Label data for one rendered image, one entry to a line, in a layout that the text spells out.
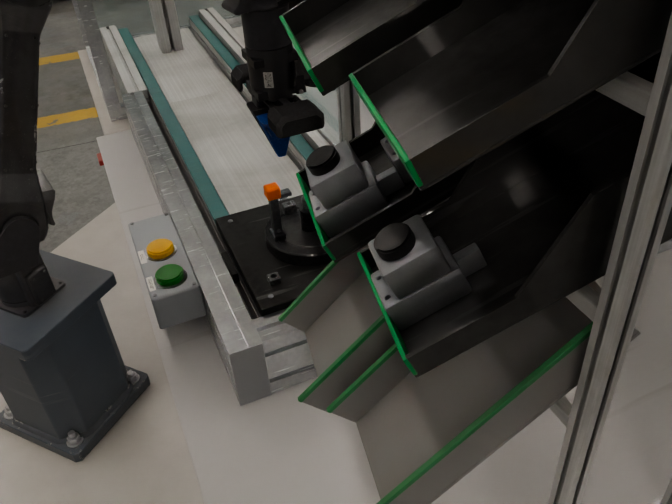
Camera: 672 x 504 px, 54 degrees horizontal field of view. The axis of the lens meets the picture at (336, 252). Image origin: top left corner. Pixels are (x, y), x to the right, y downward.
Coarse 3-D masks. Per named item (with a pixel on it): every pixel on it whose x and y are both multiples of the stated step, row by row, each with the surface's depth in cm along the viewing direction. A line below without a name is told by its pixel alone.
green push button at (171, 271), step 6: (168, 264) 95; (174, 264) 95; (162, 270) 94; (168, 270) 94; (174, 270) 94; (180, 270) 94; (156, 276) 94; (162, 276) 93; (168, 276) 93; (174, 276) 93; (180, 276) 93; (162, 282) 93; (168, 282) 92; (174, 282) 93
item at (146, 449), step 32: (96, 224) 125; (64, 256) 117; (96, 256) 117; (128, 256) 116; (128, 288) 109; (128, 320) 103; (128, 352) 97; (160, 384) 92; (128, 416) 88; (160, 416) 88; (0, 448) 85; (32, 448) 85; (96, 448) 84; (128, 448) 84; (160, 448) 83; (0, 480) 81; (32, 480) 81; (64, 480) 81; (96, 480) 80; (128, 480) 80; (160, 480) 80; (192, 480) 80
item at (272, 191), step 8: (272, 184) 91; (264, 192) 92; (272, 192) 90; (280, 192) 91; (288, 192) 92; (272, 200) 92; (272, 208) 92; (272, 216) 93; (280, 216) 94; (272, 224) 95; (280, 224) 94
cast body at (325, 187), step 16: (320, 160) 57; (336, 160) 57; (352, 160) 57; (320, 176) 57; (336, 176) 57; (352, 176) 57; (368, 176) 59; (384, 176) 60; (320, 192) 57; (336, 192) 58; (352, 192) 58; (368, 192) 58; (384, 192) 61; (320, 208) 59; (336, 208) 59; (352, 208) 59; (368, 208) 59; (320, 224) 60; (336, 224) 60; (352, 224) 60
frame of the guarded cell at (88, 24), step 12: (72, 0) 187; (84, 0) 144; (84, 12) 144; (84, 24) 146; (96, 24) 147; (240, 24) 210; (84, 36) 194; (96, 36) 148; (132, 36) 200; (96, 48) 150; (96, 60) 151; (96, 72) 178; (108, 72) 153; (108, 84) 155; (108, 96) 156; (108, 108) 158; (120, 108) 159
